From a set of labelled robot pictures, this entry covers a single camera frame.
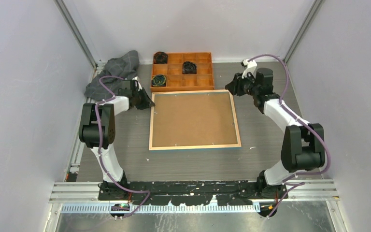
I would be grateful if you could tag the blue picture frame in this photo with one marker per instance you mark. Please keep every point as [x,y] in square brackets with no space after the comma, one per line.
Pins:
[202,119]

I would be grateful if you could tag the green black tape roll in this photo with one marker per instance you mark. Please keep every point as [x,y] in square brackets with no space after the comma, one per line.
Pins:
[159,80]

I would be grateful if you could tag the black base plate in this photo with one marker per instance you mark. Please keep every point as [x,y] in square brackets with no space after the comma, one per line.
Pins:
[190,193]

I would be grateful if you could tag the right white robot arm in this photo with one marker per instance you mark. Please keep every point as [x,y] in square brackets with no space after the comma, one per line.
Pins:
[303,148]

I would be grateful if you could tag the black tape roll top left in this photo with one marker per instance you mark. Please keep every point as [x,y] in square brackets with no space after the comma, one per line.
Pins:
[160,58]

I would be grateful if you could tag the aluminium rail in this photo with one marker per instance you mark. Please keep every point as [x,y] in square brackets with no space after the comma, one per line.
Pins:
[82,197]
[78,147]

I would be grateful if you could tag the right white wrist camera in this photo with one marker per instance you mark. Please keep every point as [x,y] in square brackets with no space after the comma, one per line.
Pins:
[249,66]

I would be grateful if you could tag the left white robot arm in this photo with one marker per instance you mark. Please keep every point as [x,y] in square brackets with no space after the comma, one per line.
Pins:
[97,129]

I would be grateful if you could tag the grey checked cloth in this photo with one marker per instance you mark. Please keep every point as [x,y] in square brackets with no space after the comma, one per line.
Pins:
[109,80]

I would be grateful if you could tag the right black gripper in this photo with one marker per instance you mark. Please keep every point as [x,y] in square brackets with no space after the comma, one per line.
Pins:
[235,87]

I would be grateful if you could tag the black tape roll centre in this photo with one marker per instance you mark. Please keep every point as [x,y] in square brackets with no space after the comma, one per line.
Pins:
[189,67]

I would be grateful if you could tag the orange compartment tray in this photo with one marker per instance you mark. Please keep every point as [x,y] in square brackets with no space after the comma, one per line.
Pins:
[176,81]

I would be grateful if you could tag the aluminium left rail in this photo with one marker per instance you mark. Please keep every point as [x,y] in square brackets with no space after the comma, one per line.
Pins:
[78,147]

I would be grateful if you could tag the aluminium front rail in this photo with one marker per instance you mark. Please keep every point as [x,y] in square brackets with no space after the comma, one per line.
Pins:
[82,197]

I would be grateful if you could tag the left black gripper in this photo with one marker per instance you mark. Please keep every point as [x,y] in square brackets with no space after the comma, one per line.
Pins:
[147,102]

